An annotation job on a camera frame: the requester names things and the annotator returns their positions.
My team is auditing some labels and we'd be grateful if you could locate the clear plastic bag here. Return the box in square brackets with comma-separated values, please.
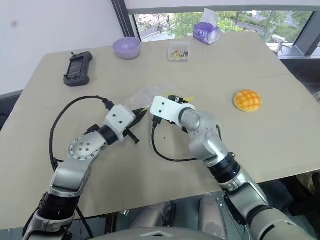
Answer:
[126, 85, 195, 114]

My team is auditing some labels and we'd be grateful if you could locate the white glue gun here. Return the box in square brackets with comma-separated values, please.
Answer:
[270, 34, 294, 54]

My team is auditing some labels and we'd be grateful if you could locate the black handheld remote controller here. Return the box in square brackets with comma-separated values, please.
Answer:
[62, 51, 94, 88]

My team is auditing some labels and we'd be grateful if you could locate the black cable under table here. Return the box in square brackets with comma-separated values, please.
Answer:
[74, 206, 95, 239]

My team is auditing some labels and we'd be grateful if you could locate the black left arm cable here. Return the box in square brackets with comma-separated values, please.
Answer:
[48, 95, 116, 174]

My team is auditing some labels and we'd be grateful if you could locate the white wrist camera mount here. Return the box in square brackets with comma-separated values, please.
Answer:
[148, 95, 197, 126]
[103, 104, 136, 143]

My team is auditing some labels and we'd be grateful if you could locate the purple tissue pack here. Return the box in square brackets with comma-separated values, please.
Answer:
[192, 7, 223, 46]

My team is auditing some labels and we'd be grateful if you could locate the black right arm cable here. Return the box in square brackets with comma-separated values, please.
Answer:
[150, 116, 199, 162]

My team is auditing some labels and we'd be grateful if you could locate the dark window frame post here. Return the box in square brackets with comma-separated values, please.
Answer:
[110, 0, 141, 44]

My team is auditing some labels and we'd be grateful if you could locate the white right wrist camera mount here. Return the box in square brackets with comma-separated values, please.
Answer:
[148, 95, 197, 126]

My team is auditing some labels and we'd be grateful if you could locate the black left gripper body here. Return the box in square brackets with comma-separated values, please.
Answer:
[123, 111, 145, 137]

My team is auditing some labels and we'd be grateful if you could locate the clear box of coloured clips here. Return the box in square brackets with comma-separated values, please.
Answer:
[167, 40, 191, 64]

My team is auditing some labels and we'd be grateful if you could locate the orange melon bun snack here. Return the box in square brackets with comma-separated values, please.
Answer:
[232, 89, 263, 114]

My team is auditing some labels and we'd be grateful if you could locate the grey robot torso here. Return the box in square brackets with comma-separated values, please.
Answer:
[93, 225, 252, 240]

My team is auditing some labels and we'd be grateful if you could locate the grey rounded robot leg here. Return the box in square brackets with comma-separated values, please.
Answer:
[199, 193, 229, 240]
[128, 200, 177, 230]

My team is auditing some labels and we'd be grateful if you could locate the purple bowl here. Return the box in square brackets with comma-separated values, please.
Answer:
[112, 37, 142, 61]

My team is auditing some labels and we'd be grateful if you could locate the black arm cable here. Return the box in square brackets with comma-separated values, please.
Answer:
[150, 116, 199, 162]
[48, 95, 116, 174]

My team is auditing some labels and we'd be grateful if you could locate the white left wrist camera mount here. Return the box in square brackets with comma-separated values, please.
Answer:
[103, 104, 136, 143]

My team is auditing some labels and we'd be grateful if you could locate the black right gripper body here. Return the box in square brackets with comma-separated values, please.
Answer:
[167, 94, 186, 104]

